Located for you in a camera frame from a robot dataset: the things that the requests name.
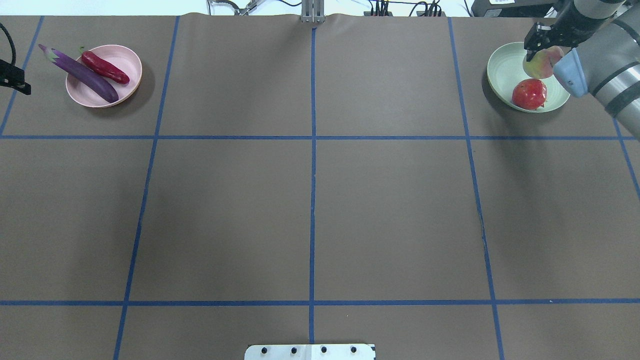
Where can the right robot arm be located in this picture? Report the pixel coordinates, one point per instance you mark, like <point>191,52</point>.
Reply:
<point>603,57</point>

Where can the yellow pink peach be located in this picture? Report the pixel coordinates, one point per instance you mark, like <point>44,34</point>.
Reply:
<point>541,65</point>

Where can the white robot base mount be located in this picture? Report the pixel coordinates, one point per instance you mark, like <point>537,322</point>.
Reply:
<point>327,351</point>

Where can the purple eggplant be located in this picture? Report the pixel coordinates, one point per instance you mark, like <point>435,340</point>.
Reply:
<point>80,72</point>

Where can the red chili pepper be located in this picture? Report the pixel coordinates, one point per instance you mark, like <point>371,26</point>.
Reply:
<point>104,68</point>

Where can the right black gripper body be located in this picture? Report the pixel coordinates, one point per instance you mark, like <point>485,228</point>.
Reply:
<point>571,19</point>

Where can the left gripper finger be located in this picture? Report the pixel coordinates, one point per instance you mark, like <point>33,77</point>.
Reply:
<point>14,78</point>

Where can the aluminium frame post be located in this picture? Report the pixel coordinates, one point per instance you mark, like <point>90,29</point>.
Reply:
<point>313,11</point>

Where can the red pomegranate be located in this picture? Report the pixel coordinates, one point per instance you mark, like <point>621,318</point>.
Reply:
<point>530,94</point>

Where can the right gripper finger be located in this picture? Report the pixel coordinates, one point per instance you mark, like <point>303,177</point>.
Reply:
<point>536,40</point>

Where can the green plate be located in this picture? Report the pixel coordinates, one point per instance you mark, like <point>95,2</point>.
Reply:
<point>504,71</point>

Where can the pink plate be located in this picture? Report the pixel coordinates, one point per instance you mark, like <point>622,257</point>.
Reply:
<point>118,65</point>

